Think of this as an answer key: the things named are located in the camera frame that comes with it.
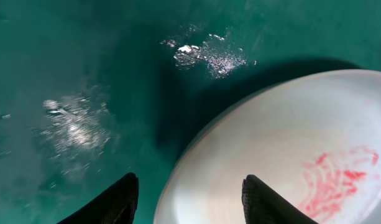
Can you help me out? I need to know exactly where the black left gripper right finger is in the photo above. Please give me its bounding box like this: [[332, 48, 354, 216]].
[[241, 174, 318, 224]]

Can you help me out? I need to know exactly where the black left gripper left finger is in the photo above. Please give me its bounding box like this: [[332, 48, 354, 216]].
[[58, 172, 139, 224]]

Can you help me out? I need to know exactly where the light blue plate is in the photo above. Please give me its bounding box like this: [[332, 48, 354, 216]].
[[154, 70, 381, 223]]

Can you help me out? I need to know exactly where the teal plastic tray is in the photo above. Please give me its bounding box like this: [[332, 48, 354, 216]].
[[0, 0, 381, 223]]

